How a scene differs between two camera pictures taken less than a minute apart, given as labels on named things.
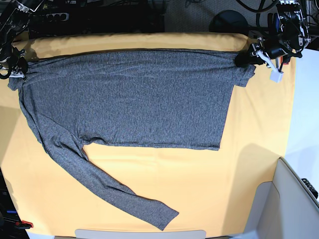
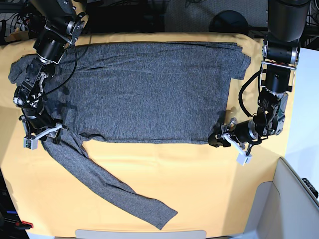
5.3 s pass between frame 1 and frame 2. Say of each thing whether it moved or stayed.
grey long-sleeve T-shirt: moved
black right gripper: moved
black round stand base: stayed
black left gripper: moved
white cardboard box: stayed
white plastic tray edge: stayed
